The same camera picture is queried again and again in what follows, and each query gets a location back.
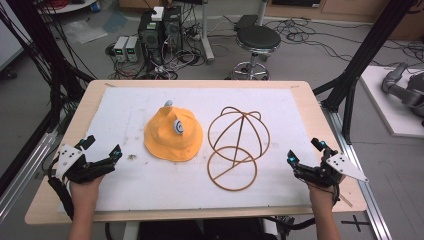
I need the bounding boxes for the white cabinet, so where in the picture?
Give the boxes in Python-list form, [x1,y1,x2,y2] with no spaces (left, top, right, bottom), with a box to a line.
[0,0,32,72]

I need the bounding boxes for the black computer tower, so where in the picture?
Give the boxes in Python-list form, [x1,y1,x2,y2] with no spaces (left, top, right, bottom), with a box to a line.
[162,5,184,52]
[137,11,165,66]

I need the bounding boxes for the black sleeved gripper cable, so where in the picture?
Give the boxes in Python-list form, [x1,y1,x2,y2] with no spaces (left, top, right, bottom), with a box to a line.
[47,156,75,222]

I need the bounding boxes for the person's right hand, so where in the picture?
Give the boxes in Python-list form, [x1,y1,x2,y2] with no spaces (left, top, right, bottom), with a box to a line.
[307,181,346,215]

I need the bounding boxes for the white round table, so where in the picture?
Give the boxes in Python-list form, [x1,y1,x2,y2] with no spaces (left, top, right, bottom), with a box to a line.
[37,0,98,15]

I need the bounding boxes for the grey metal post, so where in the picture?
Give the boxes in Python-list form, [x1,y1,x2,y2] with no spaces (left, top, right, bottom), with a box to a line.
[199,0,216,65]

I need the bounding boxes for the grey power supply unit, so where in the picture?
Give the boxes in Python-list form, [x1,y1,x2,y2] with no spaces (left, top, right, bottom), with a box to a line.
[113,35,130,63]
[125,35,141,63]

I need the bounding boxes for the white board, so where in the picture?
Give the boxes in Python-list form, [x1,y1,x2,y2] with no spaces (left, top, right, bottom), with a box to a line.
[358,65,424,139]

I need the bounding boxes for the brown wire hat stand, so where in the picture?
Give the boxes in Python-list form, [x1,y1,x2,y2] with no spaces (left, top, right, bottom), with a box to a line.
[206,106,272,193]

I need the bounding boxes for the person's left hand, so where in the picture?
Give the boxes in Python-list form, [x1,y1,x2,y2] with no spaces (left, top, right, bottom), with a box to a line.
[68,175,105,215]

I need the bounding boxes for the black flat box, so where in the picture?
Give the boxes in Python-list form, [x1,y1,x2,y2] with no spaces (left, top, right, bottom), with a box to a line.
[234,14,260,32]

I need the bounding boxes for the black cable under table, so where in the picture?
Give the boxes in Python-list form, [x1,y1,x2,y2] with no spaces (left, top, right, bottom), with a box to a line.
[262,215,317,238]

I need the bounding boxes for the tangle of cables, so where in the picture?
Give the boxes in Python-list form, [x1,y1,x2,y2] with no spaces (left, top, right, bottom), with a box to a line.
[105,19,209,81]

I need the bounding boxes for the black round stool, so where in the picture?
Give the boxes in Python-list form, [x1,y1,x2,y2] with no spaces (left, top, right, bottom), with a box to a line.
[229,25,282,81]

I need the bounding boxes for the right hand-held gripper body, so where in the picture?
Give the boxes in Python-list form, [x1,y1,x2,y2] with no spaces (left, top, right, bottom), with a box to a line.
[293,147,370,189]

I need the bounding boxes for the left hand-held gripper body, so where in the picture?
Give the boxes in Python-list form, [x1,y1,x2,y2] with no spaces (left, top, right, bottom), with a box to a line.
[48,143,116,185]

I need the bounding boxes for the white box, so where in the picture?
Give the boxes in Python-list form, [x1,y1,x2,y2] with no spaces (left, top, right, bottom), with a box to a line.
[151,6,165,22]

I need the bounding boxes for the black floor cables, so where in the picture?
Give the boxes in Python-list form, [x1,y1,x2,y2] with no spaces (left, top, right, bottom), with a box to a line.
[263,17,424,69]

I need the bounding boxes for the black metal frame strut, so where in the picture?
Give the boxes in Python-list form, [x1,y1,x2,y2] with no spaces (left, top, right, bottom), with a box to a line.
[312,0,419,145]

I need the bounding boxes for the aluminium rail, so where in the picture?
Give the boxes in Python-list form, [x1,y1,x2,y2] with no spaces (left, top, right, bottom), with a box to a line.
[0,130,60,224]
[320,101,394,240]

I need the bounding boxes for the yellow bucket hat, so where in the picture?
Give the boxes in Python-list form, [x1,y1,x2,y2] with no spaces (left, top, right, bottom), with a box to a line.
[143,99,205,163]

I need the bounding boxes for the white table mat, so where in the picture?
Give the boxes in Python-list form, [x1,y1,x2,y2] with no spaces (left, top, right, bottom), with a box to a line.
[57,86,324,213]

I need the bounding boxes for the clear plastic sheet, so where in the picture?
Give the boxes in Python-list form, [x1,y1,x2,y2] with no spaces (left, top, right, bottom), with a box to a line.
[62,19,108,45]

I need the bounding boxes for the person's dark lap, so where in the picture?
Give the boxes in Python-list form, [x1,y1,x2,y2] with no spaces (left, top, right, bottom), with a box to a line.
[137,217,278,240]

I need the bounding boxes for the black frame with cable bundle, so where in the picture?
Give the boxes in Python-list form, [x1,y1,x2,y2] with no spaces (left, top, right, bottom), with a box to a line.
[0,0,96,198]

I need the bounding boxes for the thin wooden stick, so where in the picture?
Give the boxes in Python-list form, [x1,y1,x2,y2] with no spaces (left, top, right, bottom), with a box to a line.
[338,193,354,208]

